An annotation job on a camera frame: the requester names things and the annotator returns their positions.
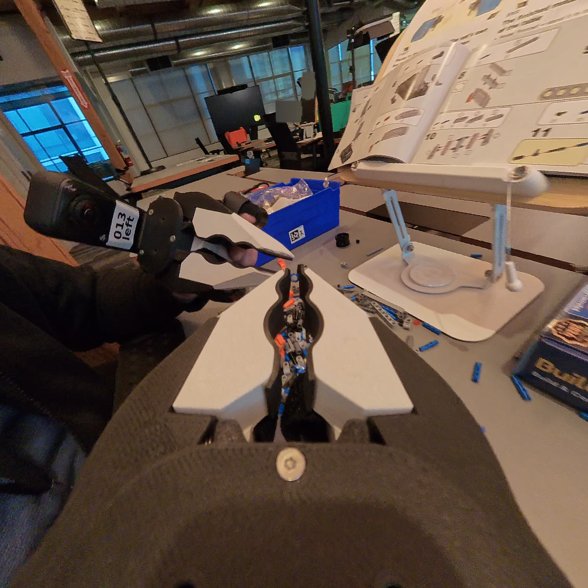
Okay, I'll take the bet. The wooden edged desk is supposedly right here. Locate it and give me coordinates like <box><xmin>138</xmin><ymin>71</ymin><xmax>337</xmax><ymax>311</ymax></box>
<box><xmin>131</xmin><ymin>154</ymin><xmax>240</xmax><ymax>194</ymax></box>

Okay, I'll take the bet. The instruction booklet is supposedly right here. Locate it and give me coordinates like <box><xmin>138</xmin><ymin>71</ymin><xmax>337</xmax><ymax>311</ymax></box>
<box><xmin>328</xmin><ymin>0</ymin><xmax>588</xmax><ymax>177</ymax></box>

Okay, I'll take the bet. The clear plastic bag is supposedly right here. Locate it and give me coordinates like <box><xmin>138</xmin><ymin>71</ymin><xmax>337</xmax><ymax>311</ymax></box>
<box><xmin>246</xmin><ymin>179</ymin><xmax>314</xmax><ymax>213</ymax></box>

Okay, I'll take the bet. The pile of small building pieces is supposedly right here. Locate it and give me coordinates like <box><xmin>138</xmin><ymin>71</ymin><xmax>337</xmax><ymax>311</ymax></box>
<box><xmin>269</xmin><ymin>258</ymin><xmax>425</xmax><ymax>414</ymax></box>

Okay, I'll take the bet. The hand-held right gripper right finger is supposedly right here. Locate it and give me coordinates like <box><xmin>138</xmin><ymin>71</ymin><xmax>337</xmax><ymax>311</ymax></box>
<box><xmin>297</xmin><ymin>264</ymin><xmax>415</xmax><ymax>443</ymax></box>

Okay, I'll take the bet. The black monitor screen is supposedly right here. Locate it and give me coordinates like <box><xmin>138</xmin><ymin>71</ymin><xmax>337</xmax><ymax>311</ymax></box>
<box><xmin>204</xmin><ymin>85</ymin><xmax>267</xmax><ymax>135</ymax></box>

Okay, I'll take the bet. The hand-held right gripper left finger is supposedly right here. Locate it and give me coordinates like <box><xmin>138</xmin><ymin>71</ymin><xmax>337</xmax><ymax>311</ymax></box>
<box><xmin>172</xmin><ymin>270</ymin><xmax>292</xmax><ymax>444</ymax></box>

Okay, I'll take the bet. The blue plastic bin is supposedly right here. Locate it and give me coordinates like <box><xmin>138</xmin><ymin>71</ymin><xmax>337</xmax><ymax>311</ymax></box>
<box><xmin>248</xmin><ymin>178</ymin><xmax>343</xmax><ymax>267</ymax></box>

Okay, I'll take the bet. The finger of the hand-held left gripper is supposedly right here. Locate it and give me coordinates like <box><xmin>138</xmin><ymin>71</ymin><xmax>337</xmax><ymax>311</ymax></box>
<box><xmin>191</xmin><ymin>208</ymin><xmax>296</xmax><ymax>262</ymax></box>
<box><xmin>178</xmin><ymin>243</ymin><xmax>277</xmax><ymax>291</ymax></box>

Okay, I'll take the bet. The person's left forearm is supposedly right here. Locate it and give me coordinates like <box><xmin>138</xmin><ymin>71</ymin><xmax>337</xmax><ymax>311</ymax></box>
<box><xmin>46</xmin><ymin>257</ymin><xmax>246</xmax><ymax>352</ymax></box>

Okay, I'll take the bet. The black office chair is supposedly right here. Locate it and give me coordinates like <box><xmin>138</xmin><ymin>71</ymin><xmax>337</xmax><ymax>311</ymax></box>
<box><xmin>268</xmin><ymin>122</ymin><xmax>302</xmax><ymax>172</ymax></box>

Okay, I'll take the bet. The white book stand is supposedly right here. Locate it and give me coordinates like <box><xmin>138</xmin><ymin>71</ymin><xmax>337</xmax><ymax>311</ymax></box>
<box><xmin>337</xmin><ymin>156</ymin><xmax>588</xmax><ymax>343</ymax></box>

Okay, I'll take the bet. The person's left hand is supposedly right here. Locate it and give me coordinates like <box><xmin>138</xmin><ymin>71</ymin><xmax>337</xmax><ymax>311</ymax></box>
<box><xmin>227</xmin><ymin>243</ymin><xmax>259</xmax><ymax>269</ymax></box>

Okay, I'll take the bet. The green panel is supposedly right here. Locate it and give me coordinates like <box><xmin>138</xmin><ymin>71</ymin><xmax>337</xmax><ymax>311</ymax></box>
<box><xmin>331</xmin><ymin>101</ymin><xmax>356</xmax><ymax>134</ymax></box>

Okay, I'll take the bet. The black steel column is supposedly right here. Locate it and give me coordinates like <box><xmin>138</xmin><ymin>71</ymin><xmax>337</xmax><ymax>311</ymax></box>
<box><xmin>305</xmin><ymin>0</ymin><xmax>336</xmax><ymax>138</ymax></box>

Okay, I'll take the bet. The wooden support post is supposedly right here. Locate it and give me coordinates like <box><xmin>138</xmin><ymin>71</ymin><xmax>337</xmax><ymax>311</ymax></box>
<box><xmin>14</xmin><ymin>0</ymin><xmax>134</xmax><ymax>184</ymax></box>

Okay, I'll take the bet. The blue robot kit box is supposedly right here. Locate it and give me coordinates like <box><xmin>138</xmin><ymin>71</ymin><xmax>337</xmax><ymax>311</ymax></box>
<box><xmin>512</xmin><ymin>282</ymin><xmax>588</xmax><ymax>412</ymax></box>

